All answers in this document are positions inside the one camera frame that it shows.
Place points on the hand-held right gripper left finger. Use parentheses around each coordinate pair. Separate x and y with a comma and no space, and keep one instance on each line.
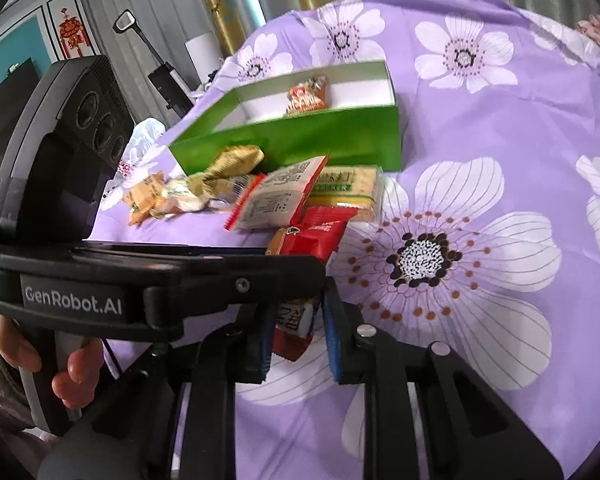
(267,350)

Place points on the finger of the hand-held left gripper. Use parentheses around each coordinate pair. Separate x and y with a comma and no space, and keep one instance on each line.
(155,251)
(240,280)

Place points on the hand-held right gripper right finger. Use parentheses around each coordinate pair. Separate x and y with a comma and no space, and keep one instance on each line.
(332,350)

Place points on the small orange snack packet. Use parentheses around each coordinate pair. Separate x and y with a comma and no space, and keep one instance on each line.
(142,200)

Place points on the tan snack packet round logo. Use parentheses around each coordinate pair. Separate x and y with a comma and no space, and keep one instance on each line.
(280,242)

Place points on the cream green snack packet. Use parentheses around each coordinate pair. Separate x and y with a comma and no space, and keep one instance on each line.
(180,197)

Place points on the red snack packet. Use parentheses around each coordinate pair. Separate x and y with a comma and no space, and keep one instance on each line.
(315,237)

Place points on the beige red-edged snack packet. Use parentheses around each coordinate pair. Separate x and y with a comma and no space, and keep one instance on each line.
(275,195)

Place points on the gold snack packet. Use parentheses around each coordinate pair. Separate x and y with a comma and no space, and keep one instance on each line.
(230,160)

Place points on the yellow green cracker pack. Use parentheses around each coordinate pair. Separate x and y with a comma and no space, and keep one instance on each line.
(350,195)

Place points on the green cardboard box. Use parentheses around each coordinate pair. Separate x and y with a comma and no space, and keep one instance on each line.
(290,140)

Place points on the person's left hand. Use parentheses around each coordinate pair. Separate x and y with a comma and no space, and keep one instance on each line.
(80,375)

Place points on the white plastic bag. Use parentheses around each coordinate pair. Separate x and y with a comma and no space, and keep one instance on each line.
(142,140)

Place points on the teal white panel door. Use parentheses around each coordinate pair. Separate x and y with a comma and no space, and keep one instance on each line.
(10,45)

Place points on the red knot ornament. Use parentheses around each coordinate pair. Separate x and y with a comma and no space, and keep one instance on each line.
(72,32)

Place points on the black stand device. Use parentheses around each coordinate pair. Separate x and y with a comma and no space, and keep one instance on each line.
(167,85)

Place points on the white board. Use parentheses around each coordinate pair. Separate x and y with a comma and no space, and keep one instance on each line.
(202,60)

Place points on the orange cartoon snack packet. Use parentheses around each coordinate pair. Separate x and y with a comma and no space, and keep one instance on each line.
(306,100)

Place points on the gold patterned curtain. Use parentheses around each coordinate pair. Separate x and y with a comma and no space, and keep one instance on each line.
(220,0)

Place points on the purple floral bed sheet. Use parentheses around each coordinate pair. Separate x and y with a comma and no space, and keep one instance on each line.
(480,125)

